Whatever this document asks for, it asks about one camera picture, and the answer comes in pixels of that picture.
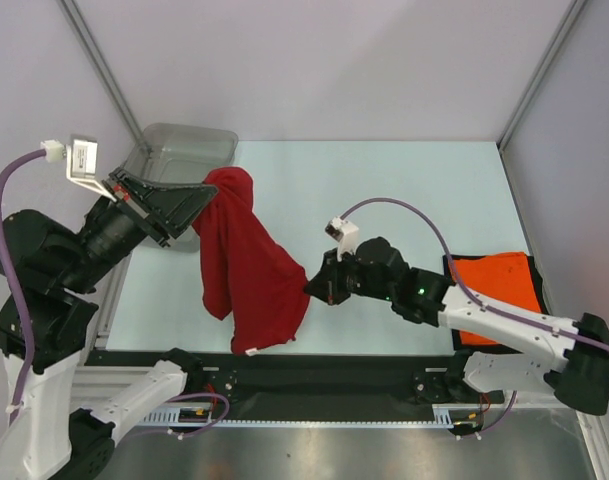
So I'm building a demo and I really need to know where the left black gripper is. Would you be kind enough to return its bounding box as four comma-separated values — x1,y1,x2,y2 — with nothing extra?
61,163,220,290

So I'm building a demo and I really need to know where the red t shirt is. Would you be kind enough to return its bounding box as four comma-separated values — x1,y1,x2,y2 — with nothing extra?
192,167,310,355

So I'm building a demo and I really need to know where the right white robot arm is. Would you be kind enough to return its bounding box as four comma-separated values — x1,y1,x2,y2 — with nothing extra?
304,237,609,416

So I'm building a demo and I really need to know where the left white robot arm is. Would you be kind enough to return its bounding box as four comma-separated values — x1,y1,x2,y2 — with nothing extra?
0,168,218,479

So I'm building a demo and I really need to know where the clear plastic bin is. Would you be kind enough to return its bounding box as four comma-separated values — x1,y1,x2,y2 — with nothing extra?
118,122,239,256

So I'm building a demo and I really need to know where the orange folded t shirt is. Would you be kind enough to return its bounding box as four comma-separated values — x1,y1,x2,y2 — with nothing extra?
446,250,544,347

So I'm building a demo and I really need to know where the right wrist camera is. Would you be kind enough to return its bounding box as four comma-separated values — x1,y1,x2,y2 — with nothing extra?
325,216,359,262

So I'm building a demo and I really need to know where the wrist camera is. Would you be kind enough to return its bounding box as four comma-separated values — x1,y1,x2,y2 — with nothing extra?
325,216,359,262
66,136,116,201

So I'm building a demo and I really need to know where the aluminium frame rail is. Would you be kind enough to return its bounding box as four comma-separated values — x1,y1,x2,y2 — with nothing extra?
92,254,132,350

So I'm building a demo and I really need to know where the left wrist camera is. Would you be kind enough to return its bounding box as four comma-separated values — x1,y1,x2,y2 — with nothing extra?
66,136,116,201

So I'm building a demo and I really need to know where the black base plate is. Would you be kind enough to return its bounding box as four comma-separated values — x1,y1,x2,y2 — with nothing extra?
83,349,508,424

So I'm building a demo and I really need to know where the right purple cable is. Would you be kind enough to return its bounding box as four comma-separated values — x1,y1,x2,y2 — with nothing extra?
336,197,609,359

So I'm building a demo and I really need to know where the purple cable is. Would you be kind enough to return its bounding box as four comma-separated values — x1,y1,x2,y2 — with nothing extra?
0,142,68,416
336,197,609,359

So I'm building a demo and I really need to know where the white cable duct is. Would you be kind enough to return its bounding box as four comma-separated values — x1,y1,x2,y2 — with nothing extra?
137,405,481,429

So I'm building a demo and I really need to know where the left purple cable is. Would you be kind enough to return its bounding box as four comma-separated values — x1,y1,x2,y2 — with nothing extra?
0,142,68,416

